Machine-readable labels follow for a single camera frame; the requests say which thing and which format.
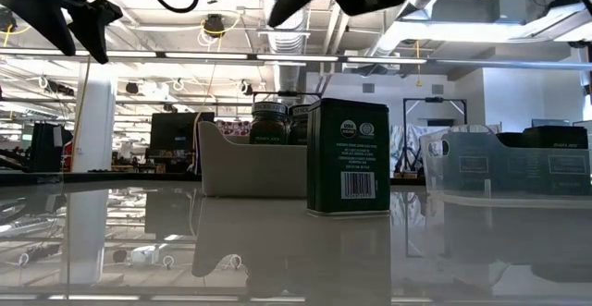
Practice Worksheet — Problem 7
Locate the tall black gantry frame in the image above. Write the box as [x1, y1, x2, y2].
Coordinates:
[402, 96, 468, 177]

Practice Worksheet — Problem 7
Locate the yellow cable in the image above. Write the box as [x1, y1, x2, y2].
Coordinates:
[68, 55, 93, 171]

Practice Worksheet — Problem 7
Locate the white plastic bin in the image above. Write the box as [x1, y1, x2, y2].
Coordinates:
[197, 120, 310, 200]

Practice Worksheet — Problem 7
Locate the clear plastic bin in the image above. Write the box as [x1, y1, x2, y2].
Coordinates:
[419, 124, 592, 208]

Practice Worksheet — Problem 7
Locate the white square pillar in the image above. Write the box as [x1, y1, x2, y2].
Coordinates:
[71, 63, 119, 173]

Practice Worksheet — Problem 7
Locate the small black monitor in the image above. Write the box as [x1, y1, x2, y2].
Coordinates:
[28, 121, 74, 174]

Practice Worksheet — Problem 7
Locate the black aluminium table frame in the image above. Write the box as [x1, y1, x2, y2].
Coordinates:
[0, 171, 426, 188]

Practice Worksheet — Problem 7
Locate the large black monitor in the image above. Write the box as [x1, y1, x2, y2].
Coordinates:
[148, 111, 216, 177]

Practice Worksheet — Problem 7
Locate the dark green spice tin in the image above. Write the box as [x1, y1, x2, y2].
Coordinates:
[497, 132, 547, 195]
[441, 129, 500, 194]
[305, 97, 392, 217]
[524, 125, 592, 196]

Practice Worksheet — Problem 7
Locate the linear ceiling light strip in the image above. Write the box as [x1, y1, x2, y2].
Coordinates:
[0, 48, 592, 72]

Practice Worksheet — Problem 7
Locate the blue-screen monitor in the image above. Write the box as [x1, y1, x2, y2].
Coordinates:
[531, 118, 571, 129]

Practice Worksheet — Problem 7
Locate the black ceiling cable reel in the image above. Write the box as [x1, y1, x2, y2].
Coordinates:
[203, 13, 227, 38]

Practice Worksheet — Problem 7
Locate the green-lidded spice jar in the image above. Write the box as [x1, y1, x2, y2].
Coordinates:
[287, 104, 310, 146]
[248, 101, 289, 146]

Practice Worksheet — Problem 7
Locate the leaf patterned cloth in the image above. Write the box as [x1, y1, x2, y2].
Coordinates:
[390, 123, 423, 177]

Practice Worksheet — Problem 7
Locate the silver ribbed ventilation duct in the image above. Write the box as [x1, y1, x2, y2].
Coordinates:
[257, 0, 311, 108]

